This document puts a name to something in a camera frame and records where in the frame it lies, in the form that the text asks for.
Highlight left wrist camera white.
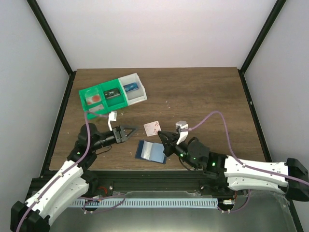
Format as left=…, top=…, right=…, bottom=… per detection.
left=108, top=111, right=117, bottom=131

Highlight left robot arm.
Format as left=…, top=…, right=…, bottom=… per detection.
left=10, top=123, right=138, bottom=232

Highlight green bin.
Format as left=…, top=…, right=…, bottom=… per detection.
left=79, top=85, right=107, bottom=119
left=98, top=79, right=128, bottom=112

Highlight white pink patterned card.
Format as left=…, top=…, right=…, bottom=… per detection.
left=143, top=121, right=161, bottom=137

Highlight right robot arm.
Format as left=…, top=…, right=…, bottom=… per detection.
left=158, top=131, right=309, bottom=202

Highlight middle green bin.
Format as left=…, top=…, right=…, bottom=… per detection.
left=98, top=79, right=128, bottom=112

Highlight black aluminium frame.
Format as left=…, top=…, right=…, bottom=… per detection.
left=13, top=0, right=305, bottom=232

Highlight black card stack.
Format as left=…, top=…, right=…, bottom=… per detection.
left=103, top=88, right=121, bottom=99

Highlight blue card stack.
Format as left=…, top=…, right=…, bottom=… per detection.
left=123, top=82, right=139, bottom=92

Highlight left green bin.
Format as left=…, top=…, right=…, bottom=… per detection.
left=79, top=85, right=107, bottom=119

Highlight light blue cable duct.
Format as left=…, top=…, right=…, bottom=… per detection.
left=69, top=198, right=218, bottom=209

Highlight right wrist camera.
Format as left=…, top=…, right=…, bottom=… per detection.
left=175, top=121, right=189, bottom=145

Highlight red white card stack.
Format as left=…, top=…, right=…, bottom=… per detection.
left=85, top=94, right=101, bottom=105

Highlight white bin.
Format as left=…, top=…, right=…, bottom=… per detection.
left=118, top=73, right=147, bottom=106

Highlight blue card holder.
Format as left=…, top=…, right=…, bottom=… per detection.
left=135, top=140, right=167, bottom=164

